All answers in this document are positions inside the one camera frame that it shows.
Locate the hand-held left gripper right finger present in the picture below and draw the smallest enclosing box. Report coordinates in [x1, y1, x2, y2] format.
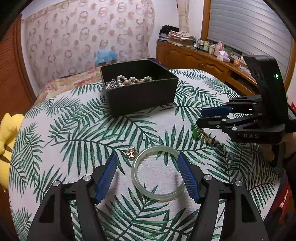
[177, 152, 270, 241]

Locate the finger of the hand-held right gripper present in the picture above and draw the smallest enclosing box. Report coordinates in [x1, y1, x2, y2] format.
[201, 95, 263, 118]
[196, 113, 262, 134]

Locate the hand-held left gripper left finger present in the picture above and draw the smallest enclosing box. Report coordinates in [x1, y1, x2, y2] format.
[26, 153, 119, 241]

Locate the green and gold pendant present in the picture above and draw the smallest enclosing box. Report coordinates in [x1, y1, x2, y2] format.
[191, 124, 214, 145]

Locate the pale green jade bangle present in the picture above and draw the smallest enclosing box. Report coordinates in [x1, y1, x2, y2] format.
[131, 145, 187, 200]

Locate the black box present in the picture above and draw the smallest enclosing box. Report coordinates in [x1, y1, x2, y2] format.
[99, 58, 179, 117]

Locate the white pearl necklace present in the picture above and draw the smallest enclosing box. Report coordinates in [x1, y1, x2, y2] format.
[105, 75, 154, 90]

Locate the silver metal ornament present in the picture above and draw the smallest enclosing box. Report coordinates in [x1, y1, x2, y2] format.
[106, 79, 119, 90]

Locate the person's right hand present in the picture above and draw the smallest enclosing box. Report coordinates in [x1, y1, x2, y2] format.
[261, 132, 296, 163]

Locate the gold flower brooch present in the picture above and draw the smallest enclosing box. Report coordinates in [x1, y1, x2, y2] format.
[125, 149, 139, 160]

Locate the pink tissue box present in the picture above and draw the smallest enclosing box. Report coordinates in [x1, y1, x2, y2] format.
[217, 50, 231, 63]

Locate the wooden sideboard cabinet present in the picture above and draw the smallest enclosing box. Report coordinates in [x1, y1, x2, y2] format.
[156, 40, 262, 93]

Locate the pink bottle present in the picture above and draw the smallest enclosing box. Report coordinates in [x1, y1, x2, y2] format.
[214, 41, 225, 56]

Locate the row of cosmetic bottles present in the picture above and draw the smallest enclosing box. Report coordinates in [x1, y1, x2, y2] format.
[194, 39, 217, 55]

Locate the grey window blind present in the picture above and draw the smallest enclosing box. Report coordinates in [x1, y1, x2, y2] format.
[206, 0, 292, 70]

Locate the patterned folded fabric stack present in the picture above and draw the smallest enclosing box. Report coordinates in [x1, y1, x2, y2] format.
[168, 30, 196, 47]

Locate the dark folded clothes stack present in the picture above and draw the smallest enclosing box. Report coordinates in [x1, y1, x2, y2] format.
[159, 25, 180, 42]

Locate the red plastic stool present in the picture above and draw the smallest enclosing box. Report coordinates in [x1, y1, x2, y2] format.
[269, 182, 292, 224]

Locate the beige tied drape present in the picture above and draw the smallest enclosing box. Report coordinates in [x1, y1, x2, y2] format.
[177, 0, 191, 32]

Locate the floral bed blanket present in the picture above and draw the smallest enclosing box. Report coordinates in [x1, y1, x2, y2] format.
[38, 68, 103, 98]

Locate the yellow plush toy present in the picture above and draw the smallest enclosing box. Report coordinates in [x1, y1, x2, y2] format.
[0, 113, 25, 189]

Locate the blue plush toy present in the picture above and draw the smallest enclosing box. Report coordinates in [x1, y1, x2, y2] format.
[95, 46, 119, 66]

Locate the wooden louvered wardrobe door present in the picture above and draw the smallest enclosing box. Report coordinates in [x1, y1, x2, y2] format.
[0, 14, 37, 122]

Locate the power strip with cables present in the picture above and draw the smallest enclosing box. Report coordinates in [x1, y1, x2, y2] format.
[232, 55, 251, 70]

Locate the ring pattern curtain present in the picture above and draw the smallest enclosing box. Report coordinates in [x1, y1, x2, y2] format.
[21, 0, 156, 90]

